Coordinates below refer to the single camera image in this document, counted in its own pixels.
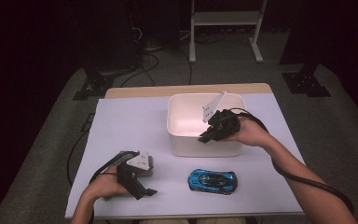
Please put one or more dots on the white metal stand frame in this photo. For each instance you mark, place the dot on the white metal stand frame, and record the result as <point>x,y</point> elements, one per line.
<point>227,18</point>

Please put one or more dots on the black stand base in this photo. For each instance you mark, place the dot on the black stand base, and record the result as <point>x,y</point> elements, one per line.
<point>94,87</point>
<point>306,84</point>

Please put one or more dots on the person's right hand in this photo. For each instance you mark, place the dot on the person's right hand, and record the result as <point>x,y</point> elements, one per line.
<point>254,133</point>

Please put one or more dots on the white plastic bin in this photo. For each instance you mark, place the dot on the white plastic bin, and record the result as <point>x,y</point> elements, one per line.
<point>205,147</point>

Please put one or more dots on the pale lilac table mat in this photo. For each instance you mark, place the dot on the pale lilac table mat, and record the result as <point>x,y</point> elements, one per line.
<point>130,130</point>

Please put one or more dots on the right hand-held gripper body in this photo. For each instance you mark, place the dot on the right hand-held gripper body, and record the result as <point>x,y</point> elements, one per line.
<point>227,124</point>

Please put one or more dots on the person's left hand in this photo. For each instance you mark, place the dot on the person's left hand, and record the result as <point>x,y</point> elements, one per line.
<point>105,186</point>

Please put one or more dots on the wooden table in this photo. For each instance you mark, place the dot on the wooden table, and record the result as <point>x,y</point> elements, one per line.
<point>136,92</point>

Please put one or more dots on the blue toy car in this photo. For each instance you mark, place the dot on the blue toy car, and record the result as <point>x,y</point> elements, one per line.
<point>213,181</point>

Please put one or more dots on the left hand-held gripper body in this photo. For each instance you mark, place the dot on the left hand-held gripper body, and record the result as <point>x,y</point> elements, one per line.
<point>129,177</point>

